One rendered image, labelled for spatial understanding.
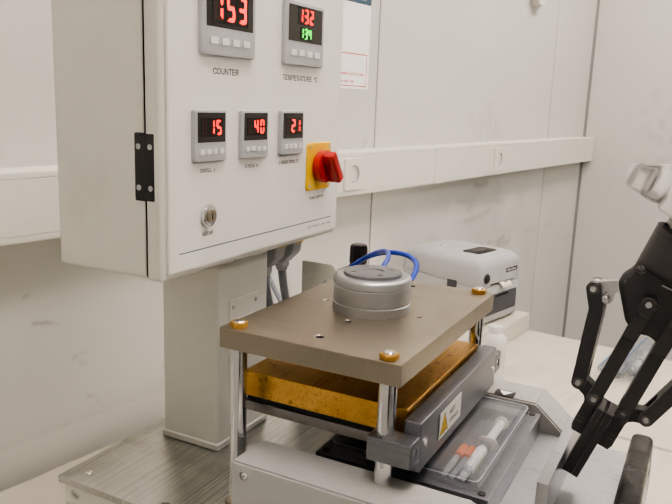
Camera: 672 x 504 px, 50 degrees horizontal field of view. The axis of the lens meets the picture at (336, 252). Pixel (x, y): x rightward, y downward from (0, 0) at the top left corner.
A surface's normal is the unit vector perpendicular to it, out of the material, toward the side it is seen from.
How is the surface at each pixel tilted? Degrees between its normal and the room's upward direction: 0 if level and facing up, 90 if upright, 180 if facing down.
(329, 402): 90
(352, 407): 90
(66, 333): 90
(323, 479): 0
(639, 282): 90
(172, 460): 0
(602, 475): 0
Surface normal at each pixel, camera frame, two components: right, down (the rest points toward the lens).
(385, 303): 0.25, 0.21
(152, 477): 0.04, -0.98
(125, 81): -0.47, 0.16
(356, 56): 0.81, 0.14
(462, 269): -0.66, 0.06
